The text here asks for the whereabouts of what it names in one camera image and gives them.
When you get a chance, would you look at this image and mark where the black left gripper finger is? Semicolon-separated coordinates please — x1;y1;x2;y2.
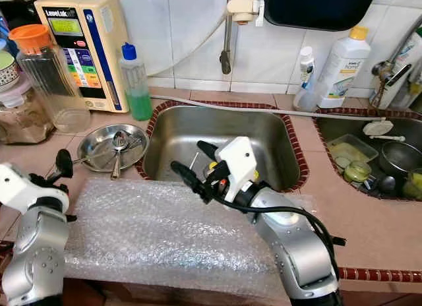
54;149;75;178

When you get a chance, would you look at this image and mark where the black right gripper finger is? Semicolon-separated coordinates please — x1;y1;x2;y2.
169;161;215;202
196;140;222;163

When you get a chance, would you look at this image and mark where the steel spoon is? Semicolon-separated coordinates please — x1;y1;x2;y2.
111;131;131;180

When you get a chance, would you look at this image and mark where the round steel plate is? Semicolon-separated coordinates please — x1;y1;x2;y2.
76;123;150;173

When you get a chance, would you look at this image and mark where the clear jar brown powder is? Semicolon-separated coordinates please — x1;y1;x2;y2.
0;78;55;145

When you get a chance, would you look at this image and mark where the clear bubble wrap sheet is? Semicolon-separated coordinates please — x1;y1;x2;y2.
63;177;294;303

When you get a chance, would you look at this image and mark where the clear pitcher orange lid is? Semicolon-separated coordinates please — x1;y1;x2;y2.
8;24;92;134

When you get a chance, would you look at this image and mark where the green liquid bottle blue cap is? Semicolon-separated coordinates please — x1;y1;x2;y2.
120;42;154;121

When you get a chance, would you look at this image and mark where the patterned bowl green lid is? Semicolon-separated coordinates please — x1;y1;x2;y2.
0;49;22;89

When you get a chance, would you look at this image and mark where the beige water ionizer machine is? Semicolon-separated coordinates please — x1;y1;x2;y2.
33;0;129;113

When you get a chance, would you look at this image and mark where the small white spray bottle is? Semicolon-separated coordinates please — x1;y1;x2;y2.
292;46;320;112

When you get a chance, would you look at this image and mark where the clear rectangular food container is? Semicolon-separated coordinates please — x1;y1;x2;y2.
326;135;377;168

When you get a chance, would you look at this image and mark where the white detergent bottle orange cap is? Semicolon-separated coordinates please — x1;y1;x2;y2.
315;26;372;110

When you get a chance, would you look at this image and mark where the dark ladle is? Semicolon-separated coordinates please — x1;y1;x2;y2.
369;174;400;195

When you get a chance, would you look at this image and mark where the steel bowl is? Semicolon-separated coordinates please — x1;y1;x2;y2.
379;141;422;178

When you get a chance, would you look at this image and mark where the black plastic tray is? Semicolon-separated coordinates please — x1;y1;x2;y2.
260;0;380;32

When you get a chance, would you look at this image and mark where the chrome sink faucet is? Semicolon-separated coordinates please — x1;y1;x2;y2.
369;29;422;110

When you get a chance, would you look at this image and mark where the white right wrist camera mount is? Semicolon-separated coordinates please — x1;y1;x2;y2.
214;136;259;195

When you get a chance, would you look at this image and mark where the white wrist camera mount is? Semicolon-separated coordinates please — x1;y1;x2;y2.
214;136;259;195
0;162;70;214

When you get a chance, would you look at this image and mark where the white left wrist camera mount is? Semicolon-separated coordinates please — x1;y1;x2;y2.
0;162;70;214

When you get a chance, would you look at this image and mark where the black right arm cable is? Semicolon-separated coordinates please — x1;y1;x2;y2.
221;194;347;260

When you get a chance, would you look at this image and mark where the grey hose along counter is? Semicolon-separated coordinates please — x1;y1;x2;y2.
150;94;377;122

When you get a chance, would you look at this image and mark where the white flexible hose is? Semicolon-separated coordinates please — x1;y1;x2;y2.
148;9;235;79

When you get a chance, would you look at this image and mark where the beige wall hose fitting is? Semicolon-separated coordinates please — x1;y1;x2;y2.
226;0;266;26

